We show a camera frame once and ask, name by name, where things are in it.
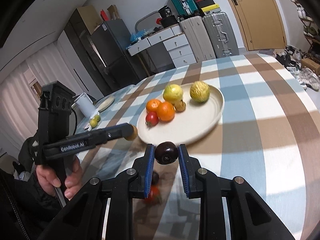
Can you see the wooden shoe rack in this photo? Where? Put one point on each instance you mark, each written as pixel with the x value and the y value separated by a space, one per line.
pixel 310 32

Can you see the dark purple plum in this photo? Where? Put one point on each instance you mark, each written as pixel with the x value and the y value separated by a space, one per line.
pixel 166 153
pixel 155 178

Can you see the small beige plate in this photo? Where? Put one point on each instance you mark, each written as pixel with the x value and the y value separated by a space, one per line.
pixel 106 103

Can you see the wooden door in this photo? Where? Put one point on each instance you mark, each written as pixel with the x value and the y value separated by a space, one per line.
pixel 260 23

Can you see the wrinkled yellow-green citrus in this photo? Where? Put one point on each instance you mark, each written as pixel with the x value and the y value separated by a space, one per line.
pixel 199 91

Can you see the dark refrigerator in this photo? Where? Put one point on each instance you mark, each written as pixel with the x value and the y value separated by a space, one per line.
pixel 104 55

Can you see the red tomato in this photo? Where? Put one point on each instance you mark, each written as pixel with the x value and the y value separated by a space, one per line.
pixel 151 119
pixel 154 196

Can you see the white desk with drawers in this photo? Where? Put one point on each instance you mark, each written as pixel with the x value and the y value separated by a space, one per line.
pixel 173 40

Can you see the silver suitcase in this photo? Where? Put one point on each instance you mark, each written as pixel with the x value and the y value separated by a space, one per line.
pixel 221 34

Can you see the stacked shoe boxes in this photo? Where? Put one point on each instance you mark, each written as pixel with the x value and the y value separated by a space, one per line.
pixel 207 7

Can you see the brown kiwi fruit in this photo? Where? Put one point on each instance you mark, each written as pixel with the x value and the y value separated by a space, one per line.
pixel 133 135

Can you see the yellow-green fruit side table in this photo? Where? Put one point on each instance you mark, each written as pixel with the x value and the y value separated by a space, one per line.
pixel 94 121

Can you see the orange tangerine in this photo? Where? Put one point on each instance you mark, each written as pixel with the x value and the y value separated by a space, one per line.
pixel 166 111
pixel 152 105

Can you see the checkered tablecloth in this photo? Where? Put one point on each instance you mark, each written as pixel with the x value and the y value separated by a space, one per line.
pixel 268 134

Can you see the cream round plate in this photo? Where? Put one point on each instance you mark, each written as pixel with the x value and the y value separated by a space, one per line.
pixel 189 126

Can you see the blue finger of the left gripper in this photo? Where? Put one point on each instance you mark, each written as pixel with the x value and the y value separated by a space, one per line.
pixel 89 140

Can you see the beige suitcase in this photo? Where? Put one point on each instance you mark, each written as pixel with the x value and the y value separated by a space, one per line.
pixel 198 38

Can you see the left hand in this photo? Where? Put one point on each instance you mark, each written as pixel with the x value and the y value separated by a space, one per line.
pixel 48 179

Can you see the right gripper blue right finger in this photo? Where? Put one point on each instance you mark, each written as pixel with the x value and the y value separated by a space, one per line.
pixel 188 168

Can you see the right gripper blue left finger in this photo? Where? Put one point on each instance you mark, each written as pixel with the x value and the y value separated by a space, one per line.
pixel 149 158

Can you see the smooth yellow-green citrus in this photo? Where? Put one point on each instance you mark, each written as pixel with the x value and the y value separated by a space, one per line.
pixel 173 93

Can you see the brown walnut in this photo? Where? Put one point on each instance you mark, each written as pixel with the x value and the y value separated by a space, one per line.
pixel 180 106

